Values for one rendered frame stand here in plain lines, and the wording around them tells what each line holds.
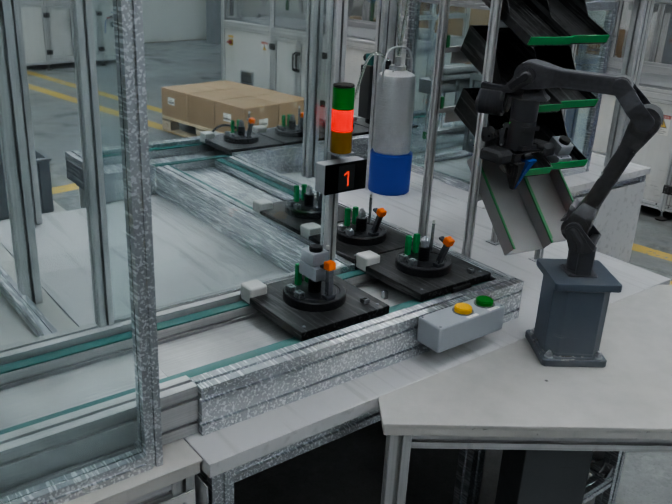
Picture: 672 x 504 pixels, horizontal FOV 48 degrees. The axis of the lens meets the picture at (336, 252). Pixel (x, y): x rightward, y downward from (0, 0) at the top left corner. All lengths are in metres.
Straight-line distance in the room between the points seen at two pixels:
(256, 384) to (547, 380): 0.64
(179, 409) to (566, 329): 0.85
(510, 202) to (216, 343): 0.90
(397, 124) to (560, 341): 1.25
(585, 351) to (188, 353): 0.86
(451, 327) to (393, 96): 1.26
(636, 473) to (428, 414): 1.60
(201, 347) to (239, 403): 0.21
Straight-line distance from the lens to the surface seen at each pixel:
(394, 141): 2.76
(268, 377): 1.48
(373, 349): 1.62
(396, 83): 2.72
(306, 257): 1.65
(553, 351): 1.77
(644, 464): 3.10
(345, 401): 1.55
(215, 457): 1.40
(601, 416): 1.64
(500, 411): 1.58
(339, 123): 1.74
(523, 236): 2.05
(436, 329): 1.64
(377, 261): 1.90
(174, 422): 1.42
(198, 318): 1.67
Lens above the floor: 1.70
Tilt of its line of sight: 22 degrees down
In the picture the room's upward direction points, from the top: 3 degrees clockwise
